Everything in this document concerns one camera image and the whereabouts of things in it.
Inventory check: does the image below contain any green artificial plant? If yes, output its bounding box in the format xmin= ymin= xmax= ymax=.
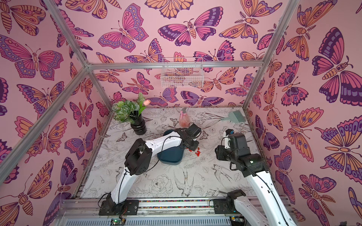
xmin=112 ymin=93 xmax=150 ymax=124

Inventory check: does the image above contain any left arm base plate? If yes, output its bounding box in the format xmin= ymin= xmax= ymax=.
xmin=99 ymin=197 xmax=139 ymax=216

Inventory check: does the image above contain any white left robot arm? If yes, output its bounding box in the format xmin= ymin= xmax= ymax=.
xmin=106 ymin=123 xmax=202 ymax=206

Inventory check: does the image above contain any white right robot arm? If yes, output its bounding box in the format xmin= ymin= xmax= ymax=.
xmin=215 ymin=129 xmax=296 ymax=226

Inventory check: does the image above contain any teal storage box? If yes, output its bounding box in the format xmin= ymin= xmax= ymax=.
xmin=157 ymin=142 xmax=184 ymax=165

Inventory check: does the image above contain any white wire basket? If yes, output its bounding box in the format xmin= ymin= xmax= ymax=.
xmin=159 ymin=56 xmax=205 ymax=89

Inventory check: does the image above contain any black vase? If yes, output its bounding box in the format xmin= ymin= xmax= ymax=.
xmin=130 ymin=115 xmax=147 ymax=135

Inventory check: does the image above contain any pink spray bottle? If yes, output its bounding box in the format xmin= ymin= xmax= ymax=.
xmin=179 ymin=108 xmax=190 ymax=128

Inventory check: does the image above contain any aluminium frame post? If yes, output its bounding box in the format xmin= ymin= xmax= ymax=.
xmin=243 ymin=0 xmax=299 ymax=110

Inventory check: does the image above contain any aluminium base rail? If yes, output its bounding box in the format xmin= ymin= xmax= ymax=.
xmin=53 ymin=196 xmax=292 ymax=226

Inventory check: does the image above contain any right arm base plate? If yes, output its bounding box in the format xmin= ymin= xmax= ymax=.
xmin=212 ymin=198 xmax=239 ymax=214

